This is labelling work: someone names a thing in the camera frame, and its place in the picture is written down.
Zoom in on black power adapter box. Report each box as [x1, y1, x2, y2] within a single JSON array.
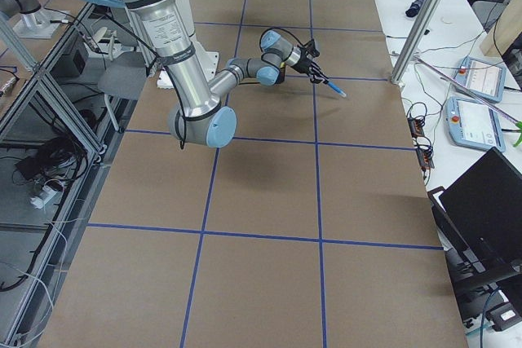
[[15, 156, 41, 180]]

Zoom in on blue highlighter pen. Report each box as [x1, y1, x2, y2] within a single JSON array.
[[326, 81, 347, 98]]

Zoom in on aluminium frame post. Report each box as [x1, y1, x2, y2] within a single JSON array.
[[390, 0, 440, 85]]

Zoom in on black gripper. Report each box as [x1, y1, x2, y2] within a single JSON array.
[[291, 46, 329, 84]]

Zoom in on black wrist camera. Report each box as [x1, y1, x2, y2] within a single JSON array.
[[303, 38, 320, 58]]

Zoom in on green tipped reacher stick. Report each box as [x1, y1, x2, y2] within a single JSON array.
[[415, 56, 522, 137]]

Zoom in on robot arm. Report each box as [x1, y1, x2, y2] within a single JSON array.
[[85, 0, 331, 148]]

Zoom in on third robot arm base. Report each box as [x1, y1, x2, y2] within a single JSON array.
[[1, 0, 58, 39]]

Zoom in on near teach pendant tablet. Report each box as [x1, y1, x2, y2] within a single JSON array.
[[445, 97, 506, 152]]

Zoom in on black laptop monitor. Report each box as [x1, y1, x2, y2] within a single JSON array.
[[440, 148, 521, 262]]

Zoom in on far teach pendant tablet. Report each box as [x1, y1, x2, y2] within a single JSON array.
[[454, 56, 507, 103]]

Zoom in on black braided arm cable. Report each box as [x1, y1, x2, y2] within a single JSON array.
[[267, 26, 315, 54]]

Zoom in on orange black usb hub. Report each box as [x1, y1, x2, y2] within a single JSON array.
[[407, 117, 425, 138]]

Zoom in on teach pendant tablet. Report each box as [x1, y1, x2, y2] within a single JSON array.
[[454, 56, 507, 103], [445, 97, 506, 152]]

